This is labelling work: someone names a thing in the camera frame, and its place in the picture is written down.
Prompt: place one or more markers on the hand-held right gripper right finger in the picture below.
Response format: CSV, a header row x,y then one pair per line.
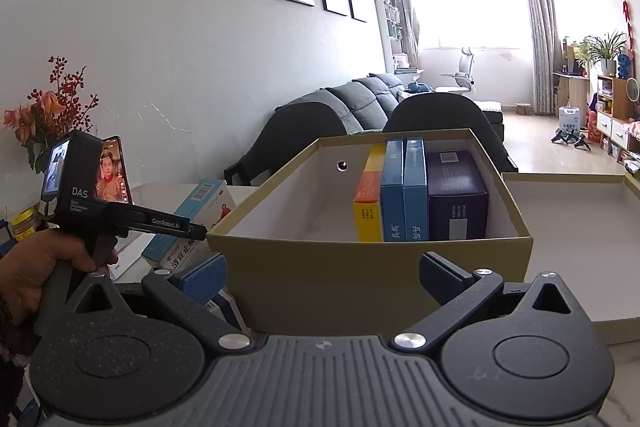
x,y
440,272

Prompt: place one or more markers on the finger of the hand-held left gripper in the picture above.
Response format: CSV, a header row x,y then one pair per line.
x,y
165,222

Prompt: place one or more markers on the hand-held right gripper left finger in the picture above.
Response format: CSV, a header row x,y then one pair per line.
x,y
202,277

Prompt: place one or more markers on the light blue medicine box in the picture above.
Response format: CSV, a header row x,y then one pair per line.
x,y
200,202

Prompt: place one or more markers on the purple medicine box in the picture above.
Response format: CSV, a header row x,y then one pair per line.
x,y
457,207

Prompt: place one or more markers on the tan cardboard box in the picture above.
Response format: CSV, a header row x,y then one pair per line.
x,y
350,277

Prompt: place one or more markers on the pile of medicine boxes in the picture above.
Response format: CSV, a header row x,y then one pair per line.
x,y
367,217

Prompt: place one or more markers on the tan cardboard box lid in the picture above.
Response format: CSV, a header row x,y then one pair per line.
x,y
575,232

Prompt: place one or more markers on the white marble desktop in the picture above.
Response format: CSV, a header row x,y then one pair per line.
x,y
152,196

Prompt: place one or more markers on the person's left hand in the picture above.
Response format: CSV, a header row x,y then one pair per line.
x,y
30,267

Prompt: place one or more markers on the black smartphone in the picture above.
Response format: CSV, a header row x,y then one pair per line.
x,y
112,172

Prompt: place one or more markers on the yellow-lid glass jar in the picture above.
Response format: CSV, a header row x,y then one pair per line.
x,y
24,224

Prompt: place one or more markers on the red berry flower bouquet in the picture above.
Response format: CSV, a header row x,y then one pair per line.
x,y
42,107

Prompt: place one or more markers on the black chair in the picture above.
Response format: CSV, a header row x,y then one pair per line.
x,y
440,112
300,127

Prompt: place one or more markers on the black tripod stand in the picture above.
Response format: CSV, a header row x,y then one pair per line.
x,y
560,138
581,143

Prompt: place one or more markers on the small wooden stool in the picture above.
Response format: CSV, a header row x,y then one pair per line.
x,y
524,107

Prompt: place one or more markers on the grey sofa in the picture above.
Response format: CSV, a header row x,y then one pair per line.
x,y
360,97

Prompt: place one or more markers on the white paper bag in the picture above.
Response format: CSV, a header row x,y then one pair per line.
x,y
569,119

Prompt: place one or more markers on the white office chair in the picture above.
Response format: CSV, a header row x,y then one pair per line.
x,y
465,67

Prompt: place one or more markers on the wooden shelf unit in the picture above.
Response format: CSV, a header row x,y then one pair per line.
x,y
617,104

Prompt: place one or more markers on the tall white bookshelf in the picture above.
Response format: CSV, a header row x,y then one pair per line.
x,y
387,32

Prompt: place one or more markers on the grey curtain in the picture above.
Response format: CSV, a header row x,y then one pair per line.
x,y
402,17
537,37

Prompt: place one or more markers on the small white fan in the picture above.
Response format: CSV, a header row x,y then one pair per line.
x,y
634,89

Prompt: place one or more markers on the green potted plant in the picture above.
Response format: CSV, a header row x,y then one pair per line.
x,y
607,49

